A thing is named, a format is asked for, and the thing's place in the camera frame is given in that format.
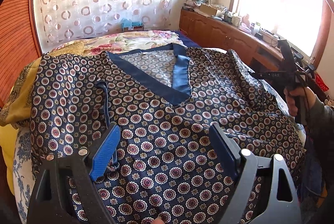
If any pink bag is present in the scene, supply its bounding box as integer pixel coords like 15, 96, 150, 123
239, 14, 252, 32

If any wooden slatted wardrobe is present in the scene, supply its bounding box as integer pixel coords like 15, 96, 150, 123
0, 0, 43, 107

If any long wooden cabinet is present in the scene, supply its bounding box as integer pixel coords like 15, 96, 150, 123
180, 8, 334, 99

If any teal topped small box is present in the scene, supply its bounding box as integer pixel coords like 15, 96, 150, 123
120, 18, 144, 32

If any red basket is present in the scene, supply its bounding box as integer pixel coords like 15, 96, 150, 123
314, 73, 329, 92

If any blue white floral quilt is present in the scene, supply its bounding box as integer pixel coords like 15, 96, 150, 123
13, 130, 35, 224

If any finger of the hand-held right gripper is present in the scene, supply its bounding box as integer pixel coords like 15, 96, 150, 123
250, 71, 287, 81
277, 39, 297, 75

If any navy medallion print shirt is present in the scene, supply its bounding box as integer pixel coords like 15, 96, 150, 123
30, 42, 307, 224

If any navy blanket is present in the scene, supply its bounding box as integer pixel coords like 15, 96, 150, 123
180, 30, 200, 49

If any plain yellow cloth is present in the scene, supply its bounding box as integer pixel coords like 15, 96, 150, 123
0, 122, 20, 193

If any open cardboard box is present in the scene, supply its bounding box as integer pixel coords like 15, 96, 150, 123
200, 3, 222, 17

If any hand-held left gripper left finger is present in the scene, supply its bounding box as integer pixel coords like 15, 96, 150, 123
26, 123, 122, 224

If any gold patterned cushion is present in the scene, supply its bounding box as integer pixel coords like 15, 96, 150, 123
0, 40, 90, 126

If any floral blanket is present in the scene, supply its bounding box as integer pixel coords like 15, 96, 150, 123
48, 29, 188, 57

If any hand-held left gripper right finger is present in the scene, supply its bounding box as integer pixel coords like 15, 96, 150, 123
209, 122, 303, 224

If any person's right hand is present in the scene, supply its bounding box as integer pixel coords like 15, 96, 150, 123
284, 86, 317, 117

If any stack of papers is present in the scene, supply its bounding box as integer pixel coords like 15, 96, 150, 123
183, 0, 202, 11

